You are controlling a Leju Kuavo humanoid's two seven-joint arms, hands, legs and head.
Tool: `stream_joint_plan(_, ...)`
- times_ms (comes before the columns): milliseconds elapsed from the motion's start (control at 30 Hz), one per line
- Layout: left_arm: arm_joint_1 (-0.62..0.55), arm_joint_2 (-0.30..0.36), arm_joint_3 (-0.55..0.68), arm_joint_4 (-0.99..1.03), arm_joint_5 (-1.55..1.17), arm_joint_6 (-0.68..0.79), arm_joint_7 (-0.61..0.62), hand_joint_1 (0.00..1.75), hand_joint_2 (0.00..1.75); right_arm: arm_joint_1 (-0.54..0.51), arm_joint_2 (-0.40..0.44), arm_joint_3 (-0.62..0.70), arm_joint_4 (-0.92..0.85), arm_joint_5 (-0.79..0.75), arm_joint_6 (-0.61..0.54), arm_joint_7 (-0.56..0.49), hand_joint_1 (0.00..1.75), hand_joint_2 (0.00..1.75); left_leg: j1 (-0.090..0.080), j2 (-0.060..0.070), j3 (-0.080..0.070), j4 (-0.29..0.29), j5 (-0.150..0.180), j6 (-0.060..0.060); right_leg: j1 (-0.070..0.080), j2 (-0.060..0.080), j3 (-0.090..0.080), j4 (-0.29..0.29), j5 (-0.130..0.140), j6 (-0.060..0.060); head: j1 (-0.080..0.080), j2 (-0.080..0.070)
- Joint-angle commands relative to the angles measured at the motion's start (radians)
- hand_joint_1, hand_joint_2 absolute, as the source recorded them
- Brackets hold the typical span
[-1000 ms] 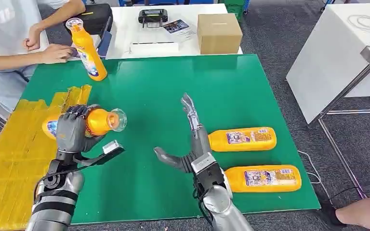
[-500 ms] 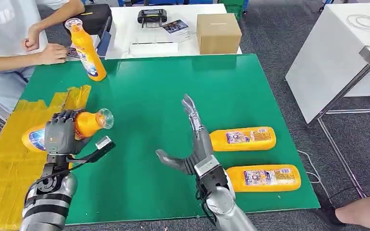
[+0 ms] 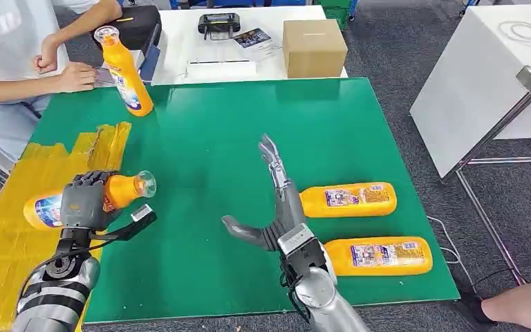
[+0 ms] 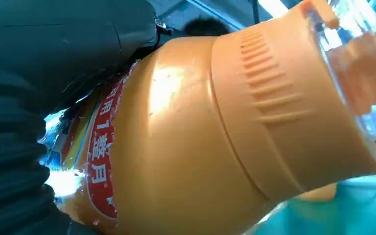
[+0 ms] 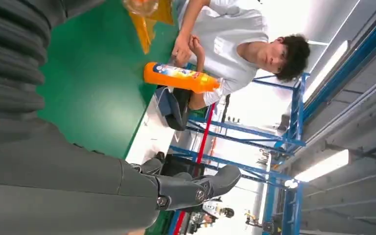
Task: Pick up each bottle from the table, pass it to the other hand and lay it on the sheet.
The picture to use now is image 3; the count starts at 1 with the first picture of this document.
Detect person's right hand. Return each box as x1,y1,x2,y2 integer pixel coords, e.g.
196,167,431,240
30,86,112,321
57,62,99,94

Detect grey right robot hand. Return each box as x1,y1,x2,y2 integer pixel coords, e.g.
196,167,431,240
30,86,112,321
221,133,308,252

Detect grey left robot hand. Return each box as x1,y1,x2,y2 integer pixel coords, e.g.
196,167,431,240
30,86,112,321
60,170,124,232

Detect person's left hand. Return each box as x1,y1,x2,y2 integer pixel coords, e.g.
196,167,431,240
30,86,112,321
32,34,60,75

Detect orange drink bottle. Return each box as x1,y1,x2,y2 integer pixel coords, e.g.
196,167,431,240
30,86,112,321
324,236,434,277
93,25,154,118
299,181,398,219
22,170,158,232

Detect person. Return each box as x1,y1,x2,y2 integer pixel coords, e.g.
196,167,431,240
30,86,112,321
0,0,124,163

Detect blue folder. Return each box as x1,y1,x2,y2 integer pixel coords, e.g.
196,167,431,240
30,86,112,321
137,43,162,86

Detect black bag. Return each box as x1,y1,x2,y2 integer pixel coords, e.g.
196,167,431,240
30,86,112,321
92,5,162,51

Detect green table mat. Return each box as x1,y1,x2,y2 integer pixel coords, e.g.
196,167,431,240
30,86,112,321
30,77,461,325

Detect black handheld controller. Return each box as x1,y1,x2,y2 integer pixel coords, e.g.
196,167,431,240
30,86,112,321
197,12,242,42

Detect brown cardboard box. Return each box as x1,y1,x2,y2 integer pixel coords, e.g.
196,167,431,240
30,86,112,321
281,19,349,80

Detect printed leaflet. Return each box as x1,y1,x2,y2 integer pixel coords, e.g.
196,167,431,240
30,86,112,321
232,27,283,62

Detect green plastic crate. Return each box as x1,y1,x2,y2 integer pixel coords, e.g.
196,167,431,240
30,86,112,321
313,0,358,30

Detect black shoe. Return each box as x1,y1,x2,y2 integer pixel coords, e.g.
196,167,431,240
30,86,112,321
460,293,496,326

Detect white table with metal legs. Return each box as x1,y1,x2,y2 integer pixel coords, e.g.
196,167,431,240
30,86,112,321
409,4,531,180

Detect person's bare leg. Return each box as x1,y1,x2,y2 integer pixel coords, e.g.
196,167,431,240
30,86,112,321
481,282,531,331

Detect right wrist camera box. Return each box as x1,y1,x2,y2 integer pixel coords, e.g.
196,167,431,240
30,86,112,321
277,223,316,257

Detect white floor cable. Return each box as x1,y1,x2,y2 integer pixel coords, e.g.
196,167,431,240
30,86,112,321
425,215,465,271

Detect steel table frame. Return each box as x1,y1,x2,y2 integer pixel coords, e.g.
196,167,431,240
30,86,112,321
439,91,531,286

